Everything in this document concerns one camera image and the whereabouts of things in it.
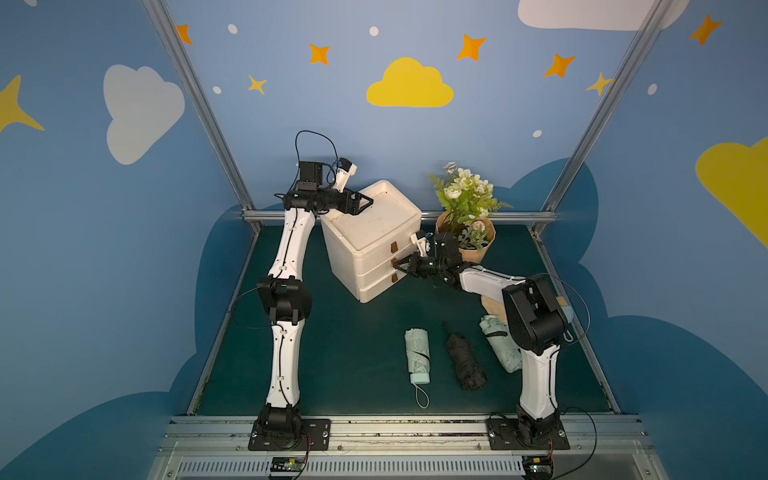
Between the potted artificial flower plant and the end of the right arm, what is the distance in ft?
0.44

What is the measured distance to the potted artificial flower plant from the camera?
2.95ft

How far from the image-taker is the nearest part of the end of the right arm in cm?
84
